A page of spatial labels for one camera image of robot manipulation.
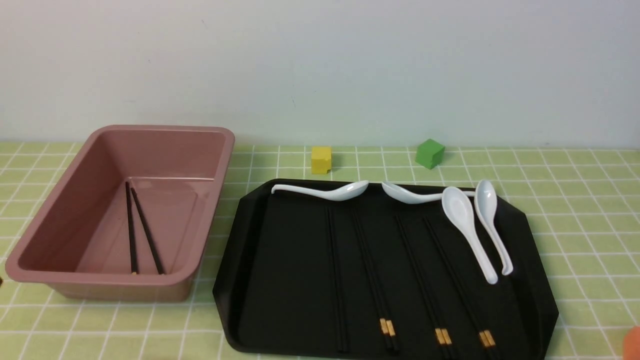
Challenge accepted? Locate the yellow wooden cube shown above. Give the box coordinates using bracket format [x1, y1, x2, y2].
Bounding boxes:
[310, 146, 332, 174]

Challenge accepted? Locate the white ceramic spoon far left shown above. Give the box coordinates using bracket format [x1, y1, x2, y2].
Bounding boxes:
[270, 180, 370, 202]

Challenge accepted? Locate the white ceramic spoon middle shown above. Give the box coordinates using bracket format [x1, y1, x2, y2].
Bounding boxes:
[381, 181, 444, 205]

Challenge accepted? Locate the black octagonal serving tray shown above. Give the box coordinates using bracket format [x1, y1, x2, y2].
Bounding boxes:
[212, 178, 559, 360]

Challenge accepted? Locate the green wooden cube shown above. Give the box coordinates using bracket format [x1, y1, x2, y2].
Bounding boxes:
[414, 138, 446, 170]

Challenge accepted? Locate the white ceramic spoon large front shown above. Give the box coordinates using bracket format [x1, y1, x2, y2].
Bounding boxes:
[441, 186, 498, 285]

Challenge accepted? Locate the plain black chopstick right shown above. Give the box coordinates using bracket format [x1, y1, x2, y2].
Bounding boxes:
[331, 209, 350, 354]

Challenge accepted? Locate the plain black chopstick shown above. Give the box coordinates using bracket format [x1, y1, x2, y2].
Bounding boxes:
[325, 207, 346, 353]
[331, 209, 350, 354]

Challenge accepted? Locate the plain black chopstick left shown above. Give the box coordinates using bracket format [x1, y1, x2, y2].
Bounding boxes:
[325, 207, 346, 353]

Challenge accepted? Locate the white ceramic spoon far right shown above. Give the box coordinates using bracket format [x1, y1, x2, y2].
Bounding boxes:
[474, 179, 514, 276]

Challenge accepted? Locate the pink rectangular plastic bin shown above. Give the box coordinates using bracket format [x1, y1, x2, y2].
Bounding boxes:
[5, 125, 236, 303]

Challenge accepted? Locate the orange object at corner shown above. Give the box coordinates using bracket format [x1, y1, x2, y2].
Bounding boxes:
[622, 326, 640, 360]

